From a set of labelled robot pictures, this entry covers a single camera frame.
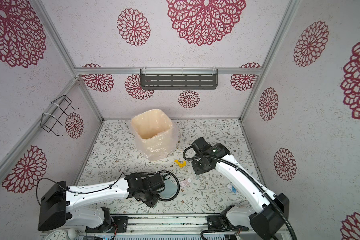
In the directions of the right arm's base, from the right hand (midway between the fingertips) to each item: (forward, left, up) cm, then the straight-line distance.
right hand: (198, 166), depth 76 cm
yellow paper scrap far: (+9, +9, -16) cm, 21 cm away
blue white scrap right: (-5, -21, -17) cm, 28 cm away
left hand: (-15, +23, -12) cm, 30 cm away
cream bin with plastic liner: (+15, +23, +6) cm, 28 cm away
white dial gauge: (-30, +63, -11) cm, 71 cm away
